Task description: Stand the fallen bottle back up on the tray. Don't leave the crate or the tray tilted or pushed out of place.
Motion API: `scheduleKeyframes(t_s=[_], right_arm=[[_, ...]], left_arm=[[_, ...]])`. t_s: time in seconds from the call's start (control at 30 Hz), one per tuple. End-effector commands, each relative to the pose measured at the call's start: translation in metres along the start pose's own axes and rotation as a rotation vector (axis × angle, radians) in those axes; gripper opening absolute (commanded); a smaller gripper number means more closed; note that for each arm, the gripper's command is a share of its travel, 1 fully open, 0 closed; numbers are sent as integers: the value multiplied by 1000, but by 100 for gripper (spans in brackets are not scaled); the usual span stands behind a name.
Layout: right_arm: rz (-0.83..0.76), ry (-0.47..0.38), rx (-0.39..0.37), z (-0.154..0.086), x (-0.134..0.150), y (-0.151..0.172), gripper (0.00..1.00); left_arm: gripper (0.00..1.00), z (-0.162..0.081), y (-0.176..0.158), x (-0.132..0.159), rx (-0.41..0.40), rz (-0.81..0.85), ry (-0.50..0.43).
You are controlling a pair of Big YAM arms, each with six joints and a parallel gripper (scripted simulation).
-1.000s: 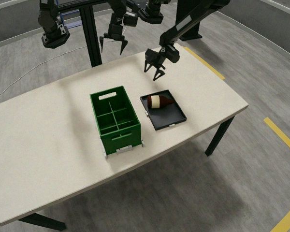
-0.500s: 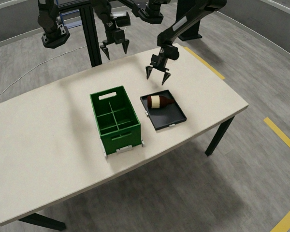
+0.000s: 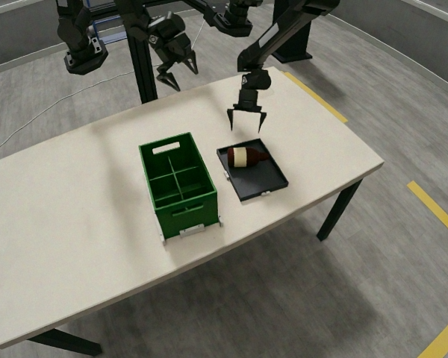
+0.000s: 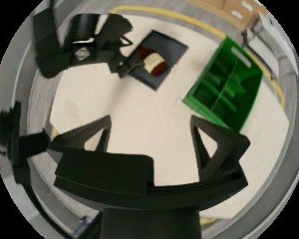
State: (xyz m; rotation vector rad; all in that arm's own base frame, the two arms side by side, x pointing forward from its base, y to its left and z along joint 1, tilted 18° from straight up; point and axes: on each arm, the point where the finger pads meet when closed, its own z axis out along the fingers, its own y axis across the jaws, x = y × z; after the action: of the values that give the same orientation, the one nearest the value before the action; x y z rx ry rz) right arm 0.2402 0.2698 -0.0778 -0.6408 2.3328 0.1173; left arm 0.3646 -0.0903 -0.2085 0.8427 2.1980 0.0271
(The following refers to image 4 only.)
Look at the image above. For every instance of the brown glass bottle with cream label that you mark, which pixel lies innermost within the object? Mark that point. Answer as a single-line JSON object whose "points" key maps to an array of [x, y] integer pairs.
{"points": [[157, 67]]}

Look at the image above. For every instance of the green plastic crate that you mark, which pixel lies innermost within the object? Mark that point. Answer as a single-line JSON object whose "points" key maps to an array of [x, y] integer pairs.
{"points": [[219, 95]]}

